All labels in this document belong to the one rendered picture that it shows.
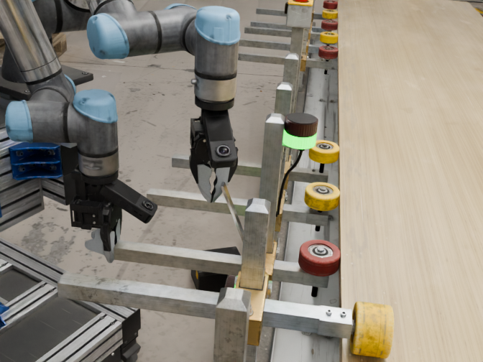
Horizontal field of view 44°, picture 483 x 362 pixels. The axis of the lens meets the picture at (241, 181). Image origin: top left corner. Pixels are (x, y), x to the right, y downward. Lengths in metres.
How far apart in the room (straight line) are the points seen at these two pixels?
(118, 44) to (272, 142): 0.32
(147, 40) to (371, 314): 0.58
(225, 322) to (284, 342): 0.72
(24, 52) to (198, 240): 1.76
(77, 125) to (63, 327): 1.07
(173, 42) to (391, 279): 0.58
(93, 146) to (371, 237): 0.58
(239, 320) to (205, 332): 1.65
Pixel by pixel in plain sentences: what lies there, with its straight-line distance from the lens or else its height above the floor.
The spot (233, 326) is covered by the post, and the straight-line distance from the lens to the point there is 0.68.
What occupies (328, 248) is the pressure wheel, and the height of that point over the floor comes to 0.91.
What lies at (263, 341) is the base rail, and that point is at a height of 0.70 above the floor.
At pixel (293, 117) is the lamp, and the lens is 1.09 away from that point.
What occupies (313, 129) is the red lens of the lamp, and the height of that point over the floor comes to 1.15.
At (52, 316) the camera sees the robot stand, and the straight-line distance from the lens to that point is 2.12.
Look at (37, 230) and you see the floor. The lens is 2.96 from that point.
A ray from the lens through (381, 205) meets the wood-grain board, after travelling 1.38.
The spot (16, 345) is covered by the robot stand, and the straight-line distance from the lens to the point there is 2.04.
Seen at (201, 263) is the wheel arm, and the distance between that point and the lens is 1.21.
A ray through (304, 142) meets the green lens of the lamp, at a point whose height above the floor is 1.12.
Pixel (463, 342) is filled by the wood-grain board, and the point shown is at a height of 0.90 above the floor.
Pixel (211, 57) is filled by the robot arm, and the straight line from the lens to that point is 1.03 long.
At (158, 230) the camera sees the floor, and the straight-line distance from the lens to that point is 2.88.
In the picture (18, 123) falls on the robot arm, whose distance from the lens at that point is 1.13.
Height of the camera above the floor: 1.56
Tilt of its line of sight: 28 degrees down
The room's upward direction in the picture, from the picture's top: 4 degrees clockwise
